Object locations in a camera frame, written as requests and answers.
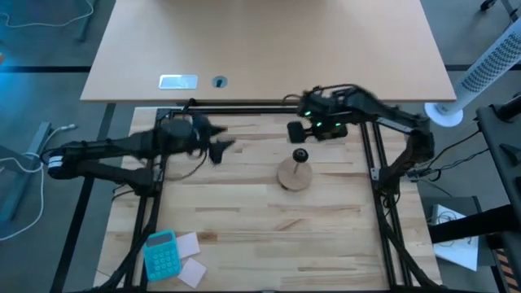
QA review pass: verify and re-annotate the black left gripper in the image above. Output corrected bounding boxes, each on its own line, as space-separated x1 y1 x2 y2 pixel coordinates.
160 117 238 166

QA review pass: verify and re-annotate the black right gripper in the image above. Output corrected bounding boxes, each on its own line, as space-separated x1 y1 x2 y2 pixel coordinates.
287 85 362 144

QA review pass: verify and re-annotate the wooden base table lamp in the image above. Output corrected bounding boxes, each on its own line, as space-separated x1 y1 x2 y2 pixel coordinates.
276 147 313 192

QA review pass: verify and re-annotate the large beige desk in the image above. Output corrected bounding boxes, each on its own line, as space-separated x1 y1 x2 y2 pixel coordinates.
80 0 457 103

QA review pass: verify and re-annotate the teal calculator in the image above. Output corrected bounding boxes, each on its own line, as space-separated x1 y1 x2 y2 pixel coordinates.
142 230 182 283

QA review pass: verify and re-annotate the grey desk leg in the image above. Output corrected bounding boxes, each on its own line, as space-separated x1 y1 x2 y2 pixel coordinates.
74 0 100 42

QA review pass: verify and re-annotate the black beam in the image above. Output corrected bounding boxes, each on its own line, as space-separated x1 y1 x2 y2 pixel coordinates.
427 203 521 245

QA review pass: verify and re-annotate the white tower fan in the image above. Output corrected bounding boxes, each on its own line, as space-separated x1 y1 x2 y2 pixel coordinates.
423 18 521 128

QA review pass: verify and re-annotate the white paper sheet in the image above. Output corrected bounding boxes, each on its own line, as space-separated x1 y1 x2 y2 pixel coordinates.
430 203 480 273

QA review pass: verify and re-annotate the black equipment cart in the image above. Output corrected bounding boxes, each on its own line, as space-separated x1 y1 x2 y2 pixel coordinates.
475 92 521 293

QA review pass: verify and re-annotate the grey table leg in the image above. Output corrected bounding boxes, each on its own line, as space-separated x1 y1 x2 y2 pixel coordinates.
0 120 53 224

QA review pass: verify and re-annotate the black chair caster base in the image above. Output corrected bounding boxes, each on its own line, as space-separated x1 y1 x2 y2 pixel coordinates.
479 0 521 24

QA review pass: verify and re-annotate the orange black striped tape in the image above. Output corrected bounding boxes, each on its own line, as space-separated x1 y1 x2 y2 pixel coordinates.
493 247 514 282

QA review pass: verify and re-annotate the black aluminium table frame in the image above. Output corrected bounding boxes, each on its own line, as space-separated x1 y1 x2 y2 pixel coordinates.
87 97 444 293

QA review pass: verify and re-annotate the silver desk cable hatch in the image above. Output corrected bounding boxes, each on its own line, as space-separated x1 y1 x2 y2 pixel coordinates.
158 74 199 90

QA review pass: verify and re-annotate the black power cable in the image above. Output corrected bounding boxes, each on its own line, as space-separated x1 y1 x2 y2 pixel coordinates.
431 129 481 164
406 146 492 184

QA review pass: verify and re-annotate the white cable with plug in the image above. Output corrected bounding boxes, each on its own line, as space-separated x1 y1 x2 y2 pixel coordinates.
0 123 78 242

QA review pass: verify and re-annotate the thin white floor cable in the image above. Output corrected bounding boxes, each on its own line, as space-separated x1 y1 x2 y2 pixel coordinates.
0 0 95 29

